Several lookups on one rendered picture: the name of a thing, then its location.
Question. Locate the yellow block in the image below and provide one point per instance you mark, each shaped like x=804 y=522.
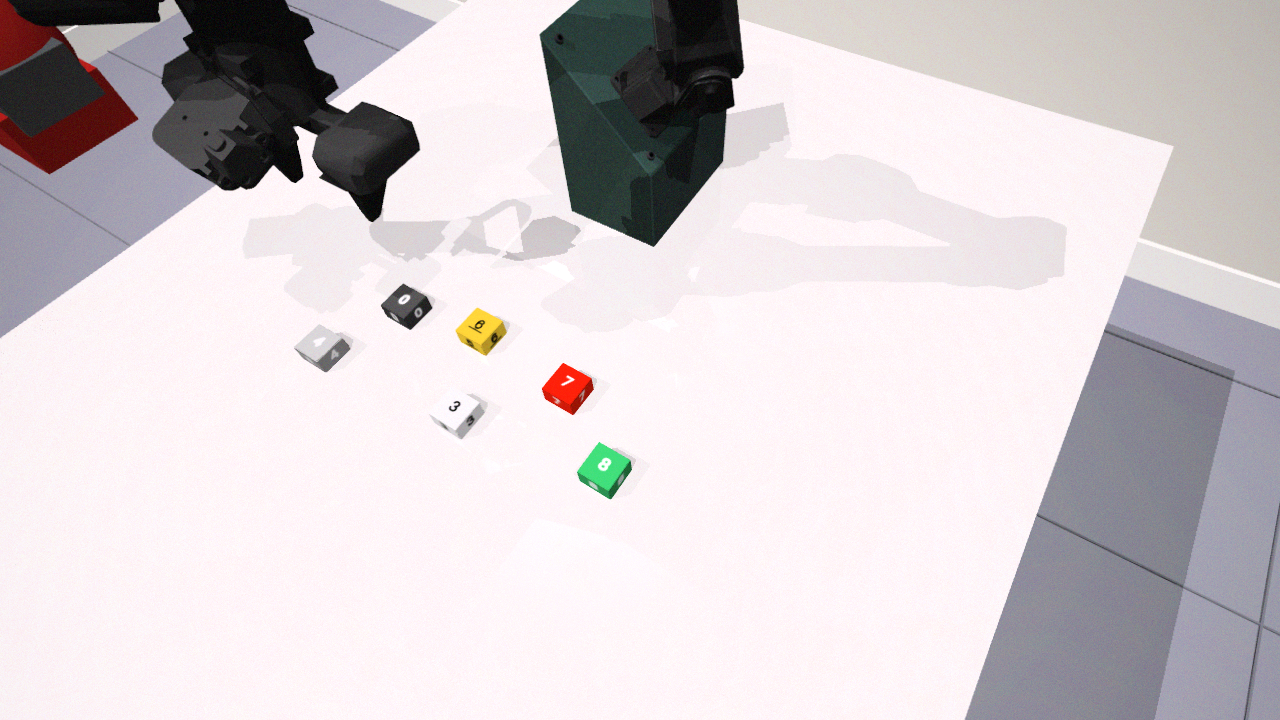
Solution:
x=481 y=331

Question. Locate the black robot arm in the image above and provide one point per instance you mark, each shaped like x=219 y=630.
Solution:
x=221 y=129

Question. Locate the red block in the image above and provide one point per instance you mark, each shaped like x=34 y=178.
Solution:
x=568 y=388

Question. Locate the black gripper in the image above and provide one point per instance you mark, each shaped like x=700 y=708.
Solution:
x=357 y=151

